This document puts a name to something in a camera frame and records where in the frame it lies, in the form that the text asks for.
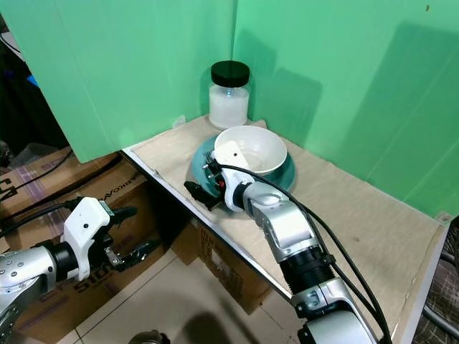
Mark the small brown cardboard box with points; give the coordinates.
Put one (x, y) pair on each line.
(229, 279)

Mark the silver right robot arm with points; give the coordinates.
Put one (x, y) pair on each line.
(290, 229)

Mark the clear jar with black lid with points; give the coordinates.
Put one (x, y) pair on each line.
(228, 107)

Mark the black robot foot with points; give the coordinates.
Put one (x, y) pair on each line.
(149, 337)

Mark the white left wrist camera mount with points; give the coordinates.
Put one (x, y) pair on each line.
(84, 229)

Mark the large printed cardboard box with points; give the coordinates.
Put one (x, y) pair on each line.
(43, 183)

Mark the green backdrop panel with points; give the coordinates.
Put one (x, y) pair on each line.
(115, 72)
(351, 72)

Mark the white ceramic bowl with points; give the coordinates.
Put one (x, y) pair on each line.
(265, 150)

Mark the silver metal fork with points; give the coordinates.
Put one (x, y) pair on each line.
(209, 158)

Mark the beige table mat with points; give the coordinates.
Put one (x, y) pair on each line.
(366, 215)

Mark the dark woven chair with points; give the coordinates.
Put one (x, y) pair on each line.
(446, 287)

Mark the blue plastic item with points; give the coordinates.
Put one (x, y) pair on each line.
(34, 80)

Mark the teal ceramic plate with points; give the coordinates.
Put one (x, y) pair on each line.
(199, 161)

